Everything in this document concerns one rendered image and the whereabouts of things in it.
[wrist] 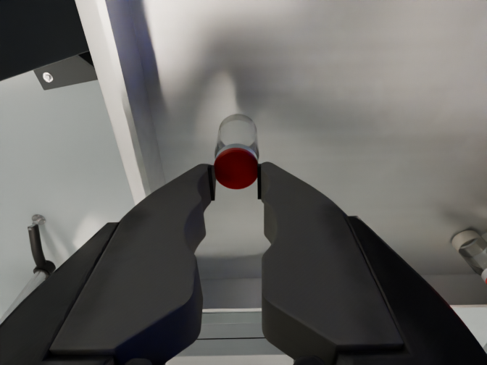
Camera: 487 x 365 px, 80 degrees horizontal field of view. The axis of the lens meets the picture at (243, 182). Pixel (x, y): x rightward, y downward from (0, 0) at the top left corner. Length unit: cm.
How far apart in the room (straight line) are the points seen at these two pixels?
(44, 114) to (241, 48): 121
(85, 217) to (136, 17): 141
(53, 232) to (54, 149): 47
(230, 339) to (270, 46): 108
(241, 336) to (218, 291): 89
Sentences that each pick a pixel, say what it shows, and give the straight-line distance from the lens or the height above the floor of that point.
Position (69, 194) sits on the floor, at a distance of 152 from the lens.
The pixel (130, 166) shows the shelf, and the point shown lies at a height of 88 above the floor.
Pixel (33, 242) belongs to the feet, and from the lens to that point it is 166.
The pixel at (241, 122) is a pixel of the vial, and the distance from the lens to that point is 16.
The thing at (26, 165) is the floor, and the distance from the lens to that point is 153.
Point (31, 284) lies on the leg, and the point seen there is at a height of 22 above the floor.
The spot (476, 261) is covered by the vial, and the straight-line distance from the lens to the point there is 30.
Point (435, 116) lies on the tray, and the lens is 24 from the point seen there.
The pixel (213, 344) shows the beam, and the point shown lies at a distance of 118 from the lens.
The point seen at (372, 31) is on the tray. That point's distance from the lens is 21.
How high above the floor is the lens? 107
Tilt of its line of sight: 58 degrees down
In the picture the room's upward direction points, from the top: 180 degrees counter-clockwise
